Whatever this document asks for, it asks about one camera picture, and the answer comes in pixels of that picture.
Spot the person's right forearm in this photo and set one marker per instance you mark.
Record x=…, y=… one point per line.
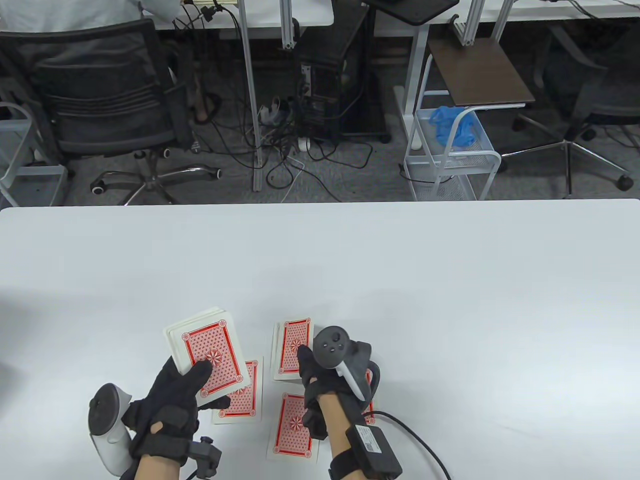
x=334, y=425

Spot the pile of dealt red cards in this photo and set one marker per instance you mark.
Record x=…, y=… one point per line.
x=287, y=435
x=292, y=340
x=369, y=417
x=247, y=400

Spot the white power adapter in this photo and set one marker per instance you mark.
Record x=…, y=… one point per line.
x=304, y=144

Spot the black mesh office chair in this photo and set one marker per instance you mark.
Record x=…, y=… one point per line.
x=100, y=115

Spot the crumpled blue gloves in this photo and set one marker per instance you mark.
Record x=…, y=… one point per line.
x=452, y=125

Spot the person's left hand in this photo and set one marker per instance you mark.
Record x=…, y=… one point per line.
x=165, y=415

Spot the deck of red-backed cards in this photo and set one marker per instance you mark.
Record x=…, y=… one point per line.
x=210, y=340

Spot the person's right hand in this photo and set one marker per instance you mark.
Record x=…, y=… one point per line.
x=312, y=377

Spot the brown wooden side table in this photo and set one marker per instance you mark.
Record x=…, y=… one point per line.
x=475, y=75

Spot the white floor power strip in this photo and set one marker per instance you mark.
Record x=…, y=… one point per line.
x=272, y=114

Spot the person's left forearm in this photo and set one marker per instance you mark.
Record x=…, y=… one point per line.
x=152, y=470

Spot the black computer tower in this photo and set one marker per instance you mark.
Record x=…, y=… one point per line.
x=325, y=65

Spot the dark grey office chair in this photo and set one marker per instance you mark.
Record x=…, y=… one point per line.
x=600, y=105

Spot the aluminium frame post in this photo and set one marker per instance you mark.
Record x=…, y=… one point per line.
x=248, y=100
x=470, y=25
x=287, y=25
x=502, y=20

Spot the white metal trolley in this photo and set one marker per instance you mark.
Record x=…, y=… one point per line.
x=37, y=171

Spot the beige power strip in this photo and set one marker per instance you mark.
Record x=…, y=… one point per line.
x=215, y=2

